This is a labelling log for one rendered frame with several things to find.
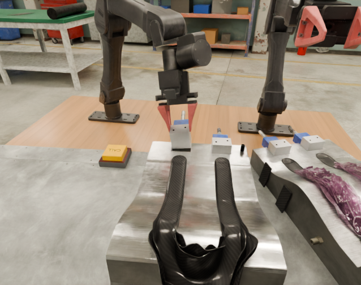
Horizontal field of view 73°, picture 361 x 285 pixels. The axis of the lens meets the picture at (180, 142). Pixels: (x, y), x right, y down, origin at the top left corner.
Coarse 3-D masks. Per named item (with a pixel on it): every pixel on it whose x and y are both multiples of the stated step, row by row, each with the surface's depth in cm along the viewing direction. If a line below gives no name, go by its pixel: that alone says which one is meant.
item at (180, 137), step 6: (174, 120) 67; (180, 120) 67; (186, 120) 67; (174, 126) 63; (180, 126) 63; (186, 126) 63; (174, 132) 61; (180, 132) 61; (186, 132) 61; (174, 138) 62; (180, 138) 62; (186, 138) 62; (174, 144) 64; (180, 144) 64; (186, 144) 63
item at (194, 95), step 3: (180, 93) 59; (183, 93) 58; (186, 93) 58; (189, 93) 58; (192, 93) 58; (195, 93) 58; (156, 96) 59; (159, 96) 59; (162, 96) 59; (189, 96) 59; (192, 96) 59; (195, 96) 58; (156, 99) 59; (159, 99) 60; (162, 99) 60; (165, 99) 60
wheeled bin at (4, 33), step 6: (0, 0) 567; (6, 0) 585; (12, 0) 604; (0, 6) 574; (6, 6) 590; (12, 6) 608; (0, 30) 608; (6, 30) 605; (12, 30) 618; (18, 30) 636; (0, 36) 618; (6, 36) 615; (12, 36) 621; (18, 36) 639
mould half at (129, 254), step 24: (168, 144) 67; (192, 144) 67; (144, 168) 59; (168, 168) 59; (192, 168) 59; (240, 168) 59; (144, 192) 53; (192, 192) 53; (240, 192) 53; (144, 216) 42; (192, 216) 43; (216, 216) 44; (240, 216) 44; (264, 216) 44; (120, 240) 37; (144, 240) 37; (192, 240) 37; (216, 240) 37; (264, 240) 37; (120, 264) 36; (144, 264) 35; (264, 264) 34
